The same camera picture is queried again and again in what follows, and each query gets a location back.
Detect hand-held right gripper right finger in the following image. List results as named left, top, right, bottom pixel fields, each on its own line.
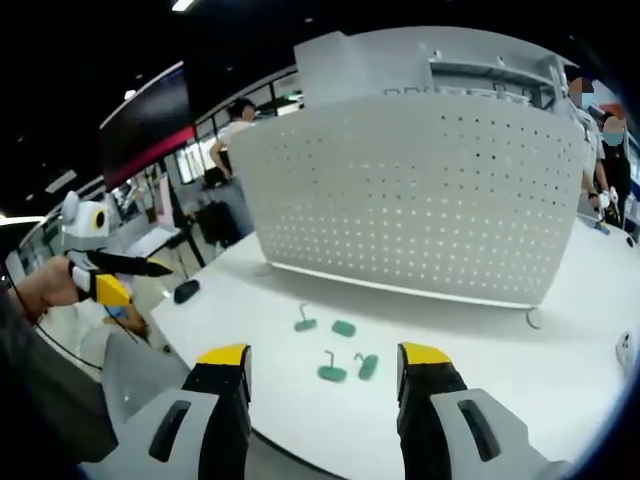
left=397, top=342, right=571, bottom=480

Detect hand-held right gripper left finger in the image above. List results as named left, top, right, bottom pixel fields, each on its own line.
left=99, top=343, right=253, bottom=480

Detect white perforated mounting plate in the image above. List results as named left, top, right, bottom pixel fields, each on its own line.
left=229, top=91, right=587, bottom=309

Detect person's left hand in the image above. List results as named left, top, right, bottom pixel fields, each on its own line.
left=12, top=254, right=84, bottom=321

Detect black computer mouse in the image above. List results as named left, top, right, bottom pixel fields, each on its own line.
left=173, top=279, right=201, bottom=304

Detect black office chair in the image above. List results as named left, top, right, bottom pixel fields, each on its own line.
left=198, top=198, right=242, bottom=250

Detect person's dark clothing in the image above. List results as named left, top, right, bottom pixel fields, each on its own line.
left=0, top=279, right=120, bottom=466

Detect white shelf unit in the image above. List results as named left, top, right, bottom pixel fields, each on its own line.
left=293, top=27, right=574, bottom=110

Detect dark wall screen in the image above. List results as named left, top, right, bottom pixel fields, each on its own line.
left=98, top=60, right=197, bottom=190

